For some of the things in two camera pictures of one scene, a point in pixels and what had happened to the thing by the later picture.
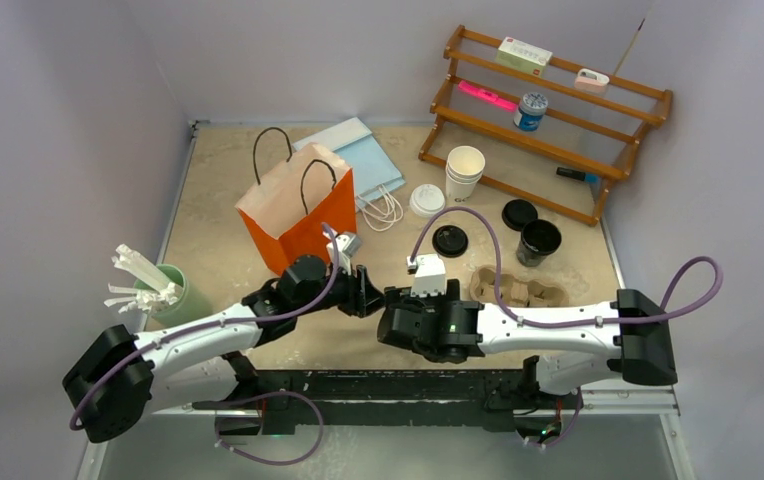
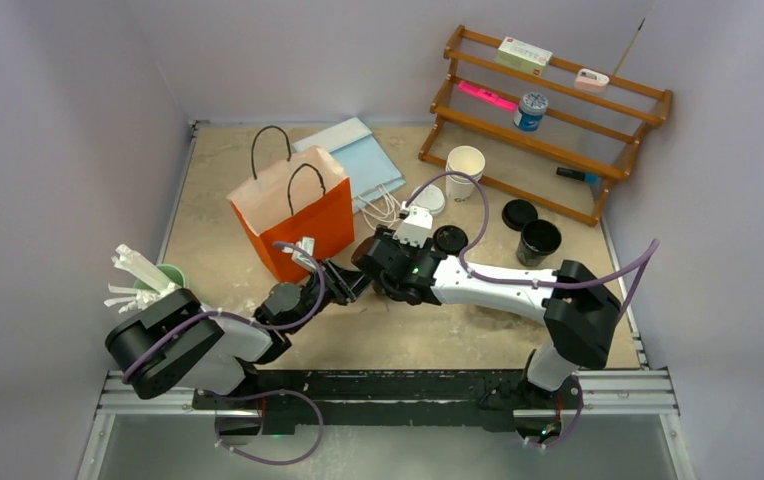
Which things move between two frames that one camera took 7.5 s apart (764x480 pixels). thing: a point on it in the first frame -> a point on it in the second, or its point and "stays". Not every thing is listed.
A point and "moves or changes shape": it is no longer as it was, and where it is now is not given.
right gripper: (409, 303) -> (386, 236)
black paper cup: (539, 239) stays
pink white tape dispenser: (591, 80) stays
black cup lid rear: (517, 212) stays
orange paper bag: (285, 212) moves or changes shape
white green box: (523, 57) stays
